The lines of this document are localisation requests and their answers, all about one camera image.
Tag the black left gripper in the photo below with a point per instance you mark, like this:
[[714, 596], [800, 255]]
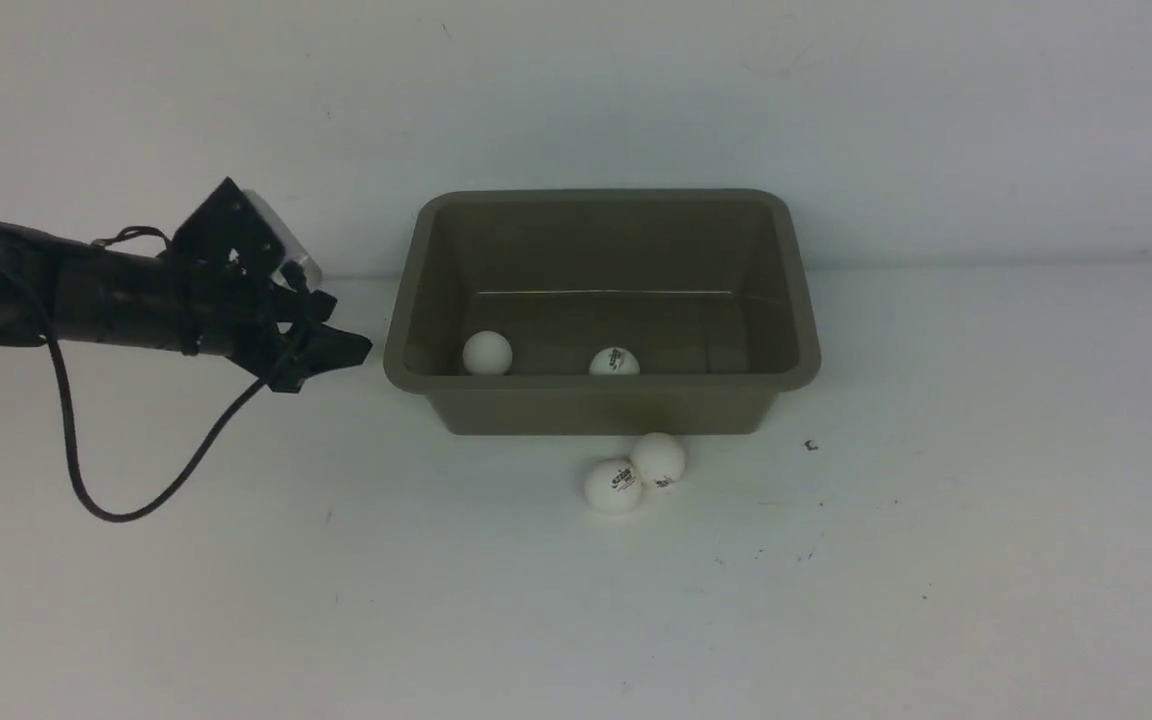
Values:
[[218, 265]]

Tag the white plain table-tennis ball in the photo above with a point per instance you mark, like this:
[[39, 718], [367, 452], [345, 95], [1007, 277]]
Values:
[[487, 353]]

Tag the tan plastic rectangular bin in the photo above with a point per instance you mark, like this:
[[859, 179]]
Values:
[[707, 288]]

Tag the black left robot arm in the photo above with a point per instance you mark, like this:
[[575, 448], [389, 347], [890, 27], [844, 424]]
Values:
[[92, 292]]

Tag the white ball with logo front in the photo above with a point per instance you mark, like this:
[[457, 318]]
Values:
[[612, 487]]

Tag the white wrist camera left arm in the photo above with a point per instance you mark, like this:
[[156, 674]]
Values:
[[291, 252]]

